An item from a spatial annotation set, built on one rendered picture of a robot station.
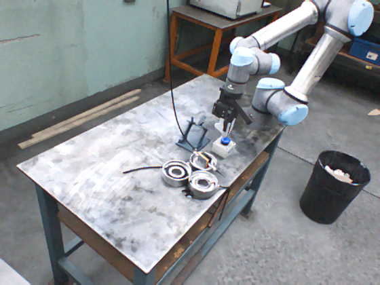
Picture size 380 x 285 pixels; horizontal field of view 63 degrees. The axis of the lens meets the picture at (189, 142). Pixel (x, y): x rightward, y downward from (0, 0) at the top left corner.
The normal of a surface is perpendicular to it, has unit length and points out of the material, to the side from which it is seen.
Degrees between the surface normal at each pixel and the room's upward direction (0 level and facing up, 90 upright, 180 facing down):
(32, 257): 0
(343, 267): 0
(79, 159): 0
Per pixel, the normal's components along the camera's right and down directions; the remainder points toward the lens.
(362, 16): 0.49, 0.49
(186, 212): 0.15, -0.79
